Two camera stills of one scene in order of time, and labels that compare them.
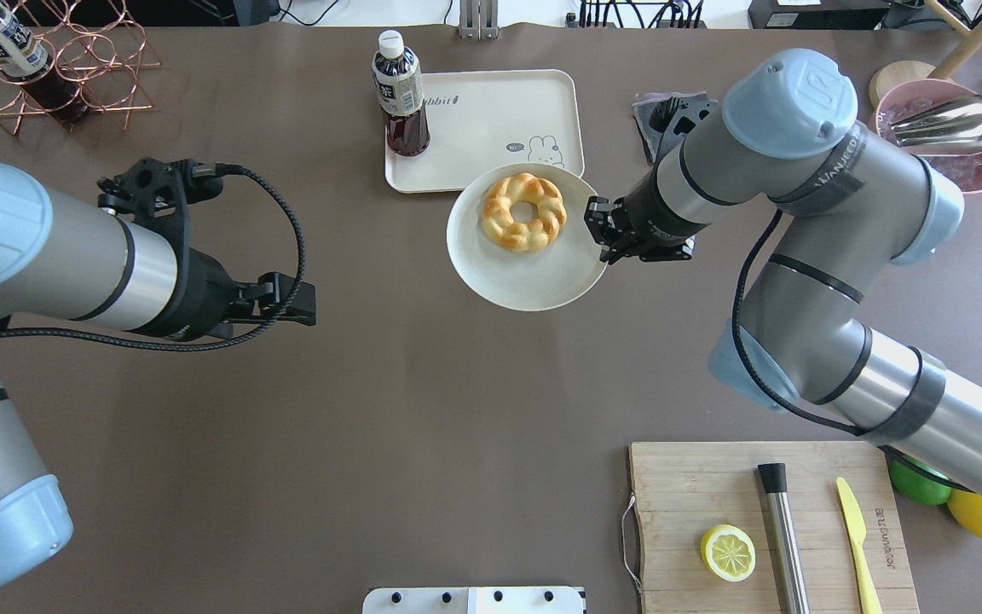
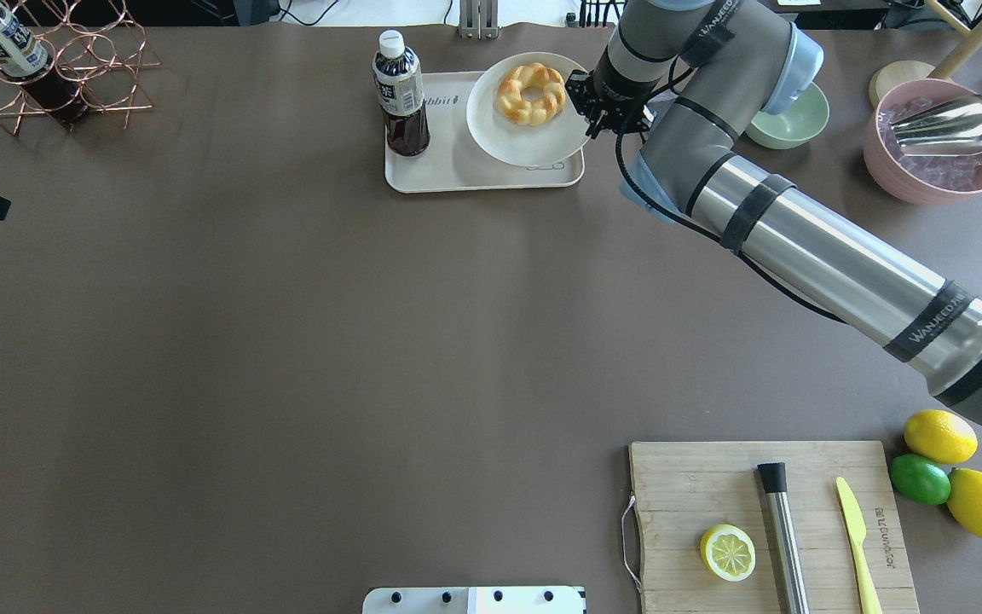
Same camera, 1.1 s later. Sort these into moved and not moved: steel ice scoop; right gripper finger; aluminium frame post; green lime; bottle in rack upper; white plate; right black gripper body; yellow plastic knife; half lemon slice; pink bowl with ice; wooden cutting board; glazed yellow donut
Moved: right black gripper body; white plate; glazed yellow donut; right gripper finger
Not moved: yellow plastic knife; half lemon slice; aluminium frame post; bottle in rack upper; wooden cutting board; green lime; pink bowl with ice; steel ice scoop
